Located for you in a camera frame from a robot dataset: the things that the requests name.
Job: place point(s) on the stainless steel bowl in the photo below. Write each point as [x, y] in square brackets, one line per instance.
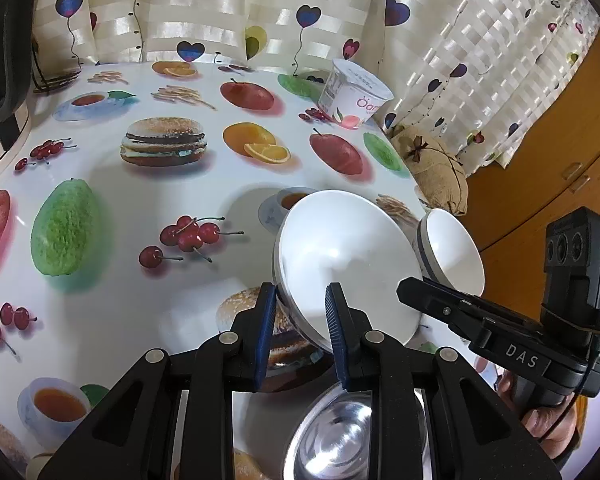
[330, 435]

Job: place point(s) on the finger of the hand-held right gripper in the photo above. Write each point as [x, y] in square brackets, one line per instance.
[440, 305]
[500, 312]

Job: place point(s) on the large white blue-striped bowl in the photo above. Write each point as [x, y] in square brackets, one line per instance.
[345, 240]

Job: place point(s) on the person's right hand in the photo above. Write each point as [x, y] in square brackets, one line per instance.
[550, 425]

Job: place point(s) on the burlap wrapped bundle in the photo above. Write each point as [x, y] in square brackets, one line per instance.
[440, 175]

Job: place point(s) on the cream curtain heart print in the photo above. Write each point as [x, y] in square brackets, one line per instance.
[230, 10]

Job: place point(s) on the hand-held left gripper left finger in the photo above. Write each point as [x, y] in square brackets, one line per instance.
[262, 340]

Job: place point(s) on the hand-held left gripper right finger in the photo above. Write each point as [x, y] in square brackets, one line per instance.
[337, 340]

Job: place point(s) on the wooden cabinet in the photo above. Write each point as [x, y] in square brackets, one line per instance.
[530, 200]

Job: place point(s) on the small white blue-striped bowl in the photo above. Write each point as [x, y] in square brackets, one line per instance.
[450, 245]

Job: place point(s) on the white yogurt cup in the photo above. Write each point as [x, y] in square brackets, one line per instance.
[350, 100]

